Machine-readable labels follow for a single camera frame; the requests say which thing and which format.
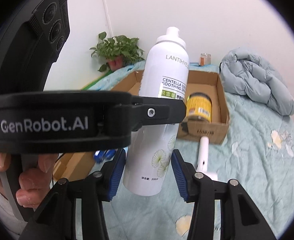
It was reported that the yellow label clear jar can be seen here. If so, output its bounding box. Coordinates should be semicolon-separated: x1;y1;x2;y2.
184;92;212;123

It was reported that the white spray bottle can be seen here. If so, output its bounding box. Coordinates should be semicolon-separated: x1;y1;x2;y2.
123;27;190;196

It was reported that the blue stapler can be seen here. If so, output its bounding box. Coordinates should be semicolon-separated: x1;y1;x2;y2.
93;149;117;164

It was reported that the white lint remover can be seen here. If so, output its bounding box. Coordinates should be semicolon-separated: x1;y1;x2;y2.
196;136;218;181

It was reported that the person left hand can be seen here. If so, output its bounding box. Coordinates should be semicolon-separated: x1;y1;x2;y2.
0;153;59;209

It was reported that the brown cardboard box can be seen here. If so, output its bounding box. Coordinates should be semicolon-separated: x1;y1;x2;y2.
54;70;230;181

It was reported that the potted green plant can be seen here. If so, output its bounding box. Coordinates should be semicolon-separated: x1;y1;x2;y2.
90;31;144;73

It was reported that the light green quilt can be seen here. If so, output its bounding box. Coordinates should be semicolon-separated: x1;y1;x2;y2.
103;93;294;239

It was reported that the small orange glass jar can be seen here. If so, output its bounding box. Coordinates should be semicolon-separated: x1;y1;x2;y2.
199;53;211;66

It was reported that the light blue down jacket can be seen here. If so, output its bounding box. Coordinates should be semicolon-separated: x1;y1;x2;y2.
219;48;294;116

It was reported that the black cable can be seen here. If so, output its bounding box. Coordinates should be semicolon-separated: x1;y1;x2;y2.
48;153;65;190

